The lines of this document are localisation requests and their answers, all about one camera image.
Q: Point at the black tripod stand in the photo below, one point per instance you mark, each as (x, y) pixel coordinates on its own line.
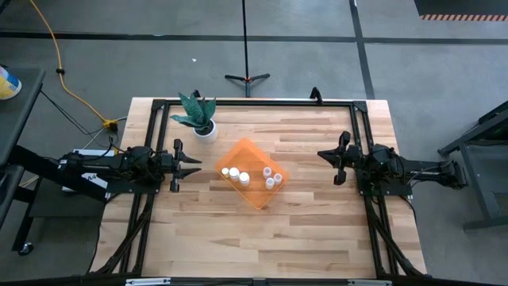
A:
(245, 39)

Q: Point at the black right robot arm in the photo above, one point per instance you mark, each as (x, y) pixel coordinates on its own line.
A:
(420, 172)

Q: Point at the tall white pill bottle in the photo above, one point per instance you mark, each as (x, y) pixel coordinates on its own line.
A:
(278, 178)

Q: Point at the black table clamp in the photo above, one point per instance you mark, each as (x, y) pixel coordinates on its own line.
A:
(316, 95)
(195, 94)

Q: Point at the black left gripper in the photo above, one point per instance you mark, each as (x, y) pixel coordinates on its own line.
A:
(170, 165)

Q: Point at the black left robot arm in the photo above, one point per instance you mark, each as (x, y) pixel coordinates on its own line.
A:
(119, 165)

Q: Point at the small amber pill bottle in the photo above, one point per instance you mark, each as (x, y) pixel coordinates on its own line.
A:
(225, 172)

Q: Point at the black side table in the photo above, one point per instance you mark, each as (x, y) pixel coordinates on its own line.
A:
(20, 119)

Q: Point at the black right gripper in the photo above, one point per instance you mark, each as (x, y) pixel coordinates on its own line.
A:
(351, 159)

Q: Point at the black metal table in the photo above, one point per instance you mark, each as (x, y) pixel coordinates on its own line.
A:
(496, 127)

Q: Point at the green snake plant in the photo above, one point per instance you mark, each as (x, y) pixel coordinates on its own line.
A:
(194, 111)

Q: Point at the white power strip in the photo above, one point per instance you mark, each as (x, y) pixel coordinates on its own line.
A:
(93, 152)

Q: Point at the white round plant pot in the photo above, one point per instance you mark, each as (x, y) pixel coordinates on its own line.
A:
(210, 137)

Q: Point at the black aluminium table frame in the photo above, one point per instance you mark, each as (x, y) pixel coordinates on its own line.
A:
(258, 103)

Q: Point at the black beam with white label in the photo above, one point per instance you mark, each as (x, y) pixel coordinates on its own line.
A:
(47, 168)

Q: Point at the short white-capped pill bottle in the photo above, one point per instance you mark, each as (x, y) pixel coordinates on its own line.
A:
(270, 183)

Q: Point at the orange translucent plastic basket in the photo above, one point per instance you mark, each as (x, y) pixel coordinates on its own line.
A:
(254, 155)

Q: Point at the wide white pill bottle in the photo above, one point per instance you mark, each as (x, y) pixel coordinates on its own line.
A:
(234, 173)
(244, 178)

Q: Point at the silver aluminium extrusion bar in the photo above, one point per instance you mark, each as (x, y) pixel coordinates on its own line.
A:
(147, 281)
(369, 283)

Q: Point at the black mat orange striped edge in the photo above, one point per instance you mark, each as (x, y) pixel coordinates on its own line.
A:
(462, 8)

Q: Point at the yellow and blue wipes canister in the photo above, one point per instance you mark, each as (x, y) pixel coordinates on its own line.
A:
(7, 83)

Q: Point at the clear pill bottle white cap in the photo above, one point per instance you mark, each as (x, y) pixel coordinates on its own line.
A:
(267, 172)

